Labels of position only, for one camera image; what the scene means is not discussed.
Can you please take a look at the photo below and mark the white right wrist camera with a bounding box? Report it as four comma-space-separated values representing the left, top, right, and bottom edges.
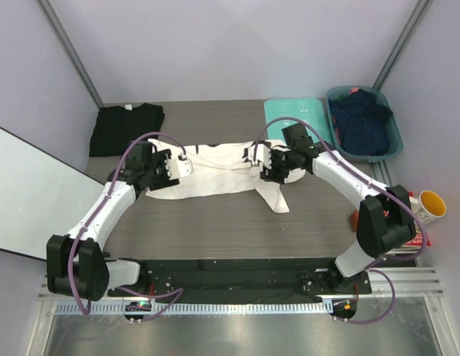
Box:
246, 143, 272, 168

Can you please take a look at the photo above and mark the teal plastic basket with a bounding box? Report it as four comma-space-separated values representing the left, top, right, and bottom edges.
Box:
325, 86, 403, 162

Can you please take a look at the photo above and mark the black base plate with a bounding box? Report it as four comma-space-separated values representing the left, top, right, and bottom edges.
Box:
118, 258, 373, 300

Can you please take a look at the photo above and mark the aluminium rail frame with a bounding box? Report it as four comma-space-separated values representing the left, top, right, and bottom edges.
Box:
27, 265, 458, 355

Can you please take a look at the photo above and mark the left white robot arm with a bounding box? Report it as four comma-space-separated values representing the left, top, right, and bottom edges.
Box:
46, 141, 193, 302

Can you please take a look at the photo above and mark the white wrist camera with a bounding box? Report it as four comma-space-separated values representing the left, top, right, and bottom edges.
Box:
246, 143, 272, 168
165, 152, 194, 180

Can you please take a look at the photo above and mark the white board panel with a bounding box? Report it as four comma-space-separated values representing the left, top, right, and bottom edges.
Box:
0, 128, 103, 260

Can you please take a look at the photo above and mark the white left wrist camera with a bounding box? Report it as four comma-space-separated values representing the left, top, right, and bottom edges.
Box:
165, 152, 194, 180

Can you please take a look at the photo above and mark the folded black t shirt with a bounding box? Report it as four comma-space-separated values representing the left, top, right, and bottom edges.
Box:
89, 103, 165, 157

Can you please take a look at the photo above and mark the dark blue clothes pile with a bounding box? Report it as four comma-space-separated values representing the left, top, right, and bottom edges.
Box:
329, 88, 392, 156

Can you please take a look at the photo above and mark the white yellow floral mug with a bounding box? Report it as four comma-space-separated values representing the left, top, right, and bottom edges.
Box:
410, 190, 447, 224

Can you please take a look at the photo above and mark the red book stack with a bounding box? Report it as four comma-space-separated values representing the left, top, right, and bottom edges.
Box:
378, 191, 432, 257

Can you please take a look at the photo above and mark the teal folding board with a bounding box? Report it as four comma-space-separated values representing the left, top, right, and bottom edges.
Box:
263, 98, 332, 144

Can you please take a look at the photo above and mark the white printed t shirt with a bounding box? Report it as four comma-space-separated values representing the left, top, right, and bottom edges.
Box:
145, 142, 289, 214

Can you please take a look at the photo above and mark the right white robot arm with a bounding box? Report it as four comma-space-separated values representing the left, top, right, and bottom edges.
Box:
249, 122, 416, 293

